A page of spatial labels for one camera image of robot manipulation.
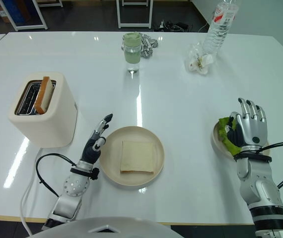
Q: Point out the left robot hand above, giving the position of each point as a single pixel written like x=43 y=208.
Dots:
x=91 y=149

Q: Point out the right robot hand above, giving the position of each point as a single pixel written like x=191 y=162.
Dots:
x=251 y=129

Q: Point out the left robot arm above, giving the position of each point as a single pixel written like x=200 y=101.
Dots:
x=70 y=196

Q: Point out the cream plate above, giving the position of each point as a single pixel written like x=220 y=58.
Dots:
x=111 y=158
x=217 y=138

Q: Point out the green lettuce leaf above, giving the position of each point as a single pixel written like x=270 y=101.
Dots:
x=224 y=127

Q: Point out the cream toaster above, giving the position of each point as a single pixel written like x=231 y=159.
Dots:
x=57 y=124

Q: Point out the bread slice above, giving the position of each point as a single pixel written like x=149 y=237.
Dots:
x=44 y=95
x=137 y=156

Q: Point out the robot body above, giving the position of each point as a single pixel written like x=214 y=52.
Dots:
x=101 y=226

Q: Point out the crumpled clear plastic wrapper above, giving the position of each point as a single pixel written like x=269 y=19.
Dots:
x=198 y=60

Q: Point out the clear plastic water bottle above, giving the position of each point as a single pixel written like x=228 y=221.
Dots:
x=218 y=32

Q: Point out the green lidded glass cup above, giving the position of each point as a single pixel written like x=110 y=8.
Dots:
x=132 y=52

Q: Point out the black white striped cloth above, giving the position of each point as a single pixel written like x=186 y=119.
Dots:
x=148 y=45

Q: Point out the white frame chair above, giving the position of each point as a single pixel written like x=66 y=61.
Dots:
x=20 y=15
x=134 y=12

